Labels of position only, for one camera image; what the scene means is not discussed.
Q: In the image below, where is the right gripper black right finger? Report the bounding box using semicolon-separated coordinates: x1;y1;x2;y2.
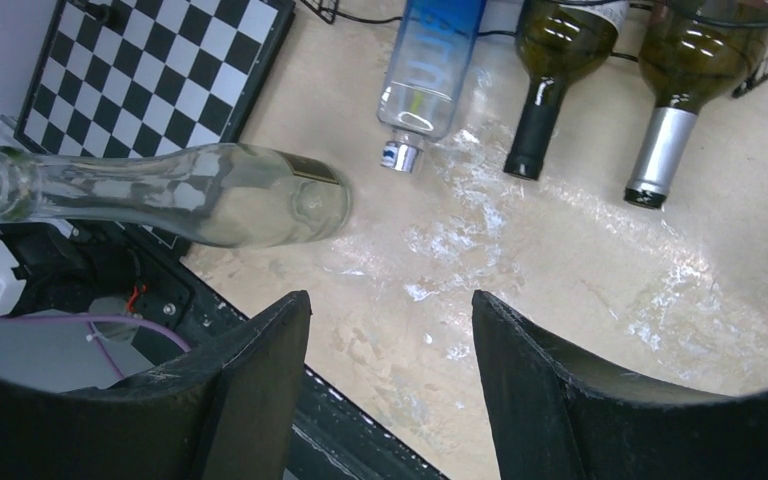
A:
472;290;768;479

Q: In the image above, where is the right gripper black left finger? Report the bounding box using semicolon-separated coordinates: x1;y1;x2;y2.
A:
0;291;312;479

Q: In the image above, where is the clear glass bottle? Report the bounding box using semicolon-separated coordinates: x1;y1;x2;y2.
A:
0;143;351;248

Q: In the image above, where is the olive wine bottle brown label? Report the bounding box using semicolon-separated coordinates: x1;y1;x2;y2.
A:
624;1;768;209

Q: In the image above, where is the dark wine bottle Negroamaro label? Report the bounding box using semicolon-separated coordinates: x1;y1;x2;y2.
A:
503;1;630;180

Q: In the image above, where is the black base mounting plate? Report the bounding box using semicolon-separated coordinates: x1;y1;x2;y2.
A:
0;223;440;479

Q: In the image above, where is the black white chessboard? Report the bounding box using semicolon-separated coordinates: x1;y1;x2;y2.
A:
12;0;297;256

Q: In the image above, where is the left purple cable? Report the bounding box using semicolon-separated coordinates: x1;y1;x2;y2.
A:
0;312;193;382

